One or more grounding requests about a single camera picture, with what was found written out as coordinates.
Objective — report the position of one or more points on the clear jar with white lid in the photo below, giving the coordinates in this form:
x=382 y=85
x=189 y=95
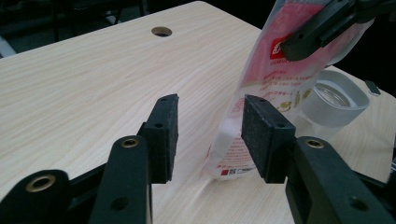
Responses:
x=336 y=109

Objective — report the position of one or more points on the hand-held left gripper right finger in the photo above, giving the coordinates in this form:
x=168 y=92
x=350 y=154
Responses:
x=267 y=143

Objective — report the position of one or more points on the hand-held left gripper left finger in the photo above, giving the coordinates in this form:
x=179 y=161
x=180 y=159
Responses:
x=162 y=140

